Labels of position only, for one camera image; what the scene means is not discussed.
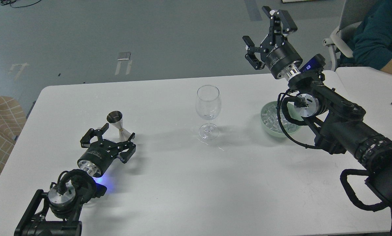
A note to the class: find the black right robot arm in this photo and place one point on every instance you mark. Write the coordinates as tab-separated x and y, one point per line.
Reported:
336	122

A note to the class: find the clear wine glass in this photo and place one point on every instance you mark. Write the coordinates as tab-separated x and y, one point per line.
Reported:
208	106

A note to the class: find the steel double jigger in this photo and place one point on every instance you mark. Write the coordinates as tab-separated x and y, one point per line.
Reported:
115	118

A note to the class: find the person in teal sweater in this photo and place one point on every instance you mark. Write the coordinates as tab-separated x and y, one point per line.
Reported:
371	44

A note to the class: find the green bowl of ice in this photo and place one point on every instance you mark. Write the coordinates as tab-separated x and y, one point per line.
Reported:
270	122

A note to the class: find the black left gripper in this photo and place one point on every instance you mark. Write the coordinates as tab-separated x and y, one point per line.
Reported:
101	153

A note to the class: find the white office chair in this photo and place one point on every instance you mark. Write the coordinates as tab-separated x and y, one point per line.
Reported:
353	13

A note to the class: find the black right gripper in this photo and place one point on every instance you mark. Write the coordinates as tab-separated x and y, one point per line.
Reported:
276	52

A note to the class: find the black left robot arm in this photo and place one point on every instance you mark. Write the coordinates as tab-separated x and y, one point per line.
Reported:
57	212

